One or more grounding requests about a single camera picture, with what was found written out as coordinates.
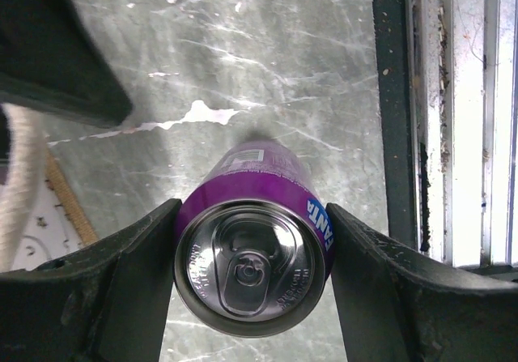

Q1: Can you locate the aluminium rail frame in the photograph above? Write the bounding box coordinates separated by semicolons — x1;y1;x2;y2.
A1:
407;0;517;268

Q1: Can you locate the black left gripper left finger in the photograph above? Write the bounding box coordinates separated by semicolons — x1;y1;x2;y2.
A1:
1;199;181;361

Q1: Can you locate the canvas jute cat-print bag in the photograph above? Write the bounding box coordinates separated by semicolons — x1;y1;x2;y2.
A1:
1;103;100;272

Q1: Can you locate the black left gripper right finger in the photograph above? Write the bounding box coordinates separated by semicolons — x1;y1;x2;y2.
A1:
326;203;517;361

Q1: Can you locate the purple soda can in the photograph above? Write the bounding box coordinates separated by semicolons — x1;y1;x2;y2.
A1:
173;136;334;338

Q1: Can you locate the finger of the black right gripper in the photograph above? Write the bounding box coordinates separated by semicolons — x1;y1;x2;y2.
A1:
1;0;133;128

